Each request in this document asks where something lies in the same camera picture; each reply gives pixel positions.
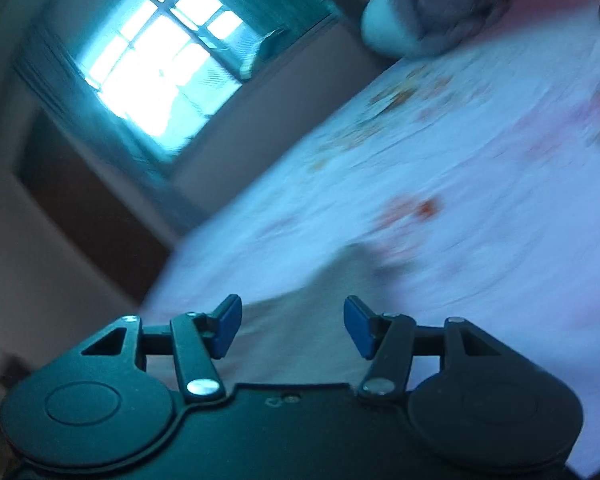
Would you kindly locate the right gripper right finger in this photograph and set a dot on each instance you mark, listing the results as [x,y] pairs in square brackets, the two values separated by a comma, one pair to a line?
[387,342]

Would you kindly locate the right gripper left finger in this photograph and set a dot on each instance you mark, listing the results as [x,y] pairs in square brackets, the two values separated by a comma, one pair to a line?
[199,339]

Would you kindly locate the grey fleece pants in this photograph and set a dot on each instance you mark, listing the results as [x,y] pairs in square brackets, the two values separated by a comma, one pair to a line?
[292,328]

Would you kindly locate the pink floral bed sheet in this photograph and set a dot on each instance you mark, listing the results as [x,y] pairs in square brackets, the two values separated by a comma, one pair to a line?
[481,171]

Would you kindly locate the window with teal light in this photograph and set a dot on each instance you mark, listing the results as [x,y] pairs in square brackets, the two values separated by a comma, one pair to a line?
[167,66]

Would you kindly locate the rolled grey blanket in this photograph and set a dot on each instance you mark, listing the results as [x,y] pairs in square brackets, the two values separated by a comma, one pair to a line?
[425,28]

